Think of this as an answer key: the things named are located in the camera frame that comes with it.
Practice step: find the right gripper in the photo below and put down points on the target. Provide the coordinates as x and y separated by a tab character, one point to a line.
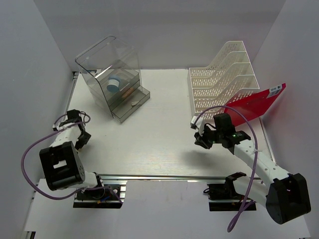
201	140

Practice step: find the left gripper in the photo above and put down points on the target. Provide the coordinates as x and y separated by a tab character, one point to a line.
85	138

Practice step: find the red plastic folder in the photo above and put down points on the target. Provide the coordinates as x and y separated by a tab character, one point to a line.
257	104

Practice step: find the blue white small jar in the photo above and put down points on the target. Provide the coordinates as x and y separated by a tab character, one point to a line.
113	84

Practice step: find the orange highlighter pen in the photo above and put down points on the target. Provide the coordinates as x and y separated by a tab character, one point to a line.
128	92

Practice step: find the clear acrylic drawer organizer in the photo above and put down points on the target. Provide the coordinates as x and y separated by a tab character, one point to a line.
111	71

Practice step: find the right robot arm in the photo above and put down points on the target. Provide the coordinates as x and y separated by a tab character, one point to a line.
284	195

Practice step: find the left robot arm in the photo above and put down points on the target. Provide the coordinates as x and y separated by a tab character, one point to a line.
60	161

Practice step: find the cream plastic file rack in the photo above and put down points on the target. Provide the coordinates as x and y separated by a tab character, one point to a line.
228	78

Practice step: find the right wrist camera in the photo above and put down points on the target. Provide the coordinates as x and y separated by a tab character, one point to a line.
198	124

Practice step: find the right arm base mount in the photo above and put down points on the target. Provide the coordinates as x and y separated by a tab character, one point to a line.
222	196

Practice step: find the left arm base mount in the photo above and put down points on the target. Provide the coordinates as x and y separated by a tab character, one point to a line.
110	198

